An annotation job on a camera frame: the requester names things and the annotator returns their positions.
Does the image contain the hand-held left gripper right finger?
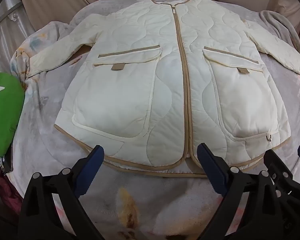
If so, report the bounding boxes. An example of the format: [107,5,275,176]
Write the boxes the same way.
[197,143,290,240]

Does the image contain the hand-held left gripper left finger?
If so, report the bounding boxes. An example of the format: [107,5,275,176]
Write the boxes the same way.
[18,144,105,240]

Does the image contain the white quilted jacket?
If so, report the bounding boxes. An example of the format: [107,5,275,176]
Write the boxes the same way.
[27,0,300,178]

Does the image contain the floral grey blanket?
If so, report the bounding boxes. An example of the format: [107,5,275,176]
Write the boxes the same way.
[9,0,300,240]

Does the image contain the small black object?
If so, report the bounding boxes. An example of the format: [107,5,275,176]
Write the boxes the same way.
[0,155,13,174]

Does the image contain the dark red cloth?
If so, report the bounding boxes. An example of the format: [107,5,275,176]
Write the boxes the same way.
[0,167,24,220]

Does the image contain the green cushion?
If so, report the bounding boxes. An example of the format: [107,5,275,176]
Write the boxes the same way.
[0,72,25,158]

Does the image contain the plain grey blanket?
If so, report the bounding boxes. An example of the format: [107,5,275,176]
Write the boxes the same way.
[259,10,300,55]

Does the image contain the silver curtain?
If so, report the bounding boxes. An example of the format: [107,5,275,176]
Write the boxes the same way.
[0,0,30,70]

